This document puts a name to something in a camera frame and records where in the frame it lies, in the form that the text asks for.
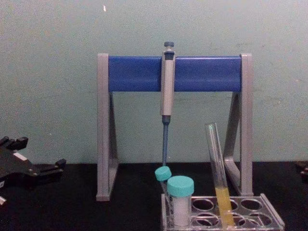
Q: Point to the black table cloth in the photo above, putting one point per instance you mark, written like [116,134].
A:
[79,214]

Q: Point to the grey pipette stand, blue bar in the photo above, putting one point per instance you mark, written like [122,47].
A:
[204,73]

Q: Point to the grey and blue pipette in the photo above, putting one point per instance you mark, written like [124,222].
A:
[167,91]

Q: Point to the clear plastic tube rack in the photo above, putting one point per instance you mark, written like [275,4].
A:
[255,209]

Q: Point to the glass tube with yellow liquid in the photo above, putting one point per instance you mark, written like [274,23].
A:
[216,163]

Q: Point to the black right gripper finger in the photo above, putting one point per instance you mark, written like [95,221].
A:
[303,166]

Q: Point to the slim tube with teal cap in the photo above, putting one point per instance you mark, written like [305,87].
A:
[162,173]

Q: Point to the wide tube with teal cap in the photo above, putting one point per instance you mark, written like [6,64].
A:
[180,187]

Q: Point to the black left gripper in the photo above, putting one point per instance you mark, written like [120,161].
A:
[14,172]

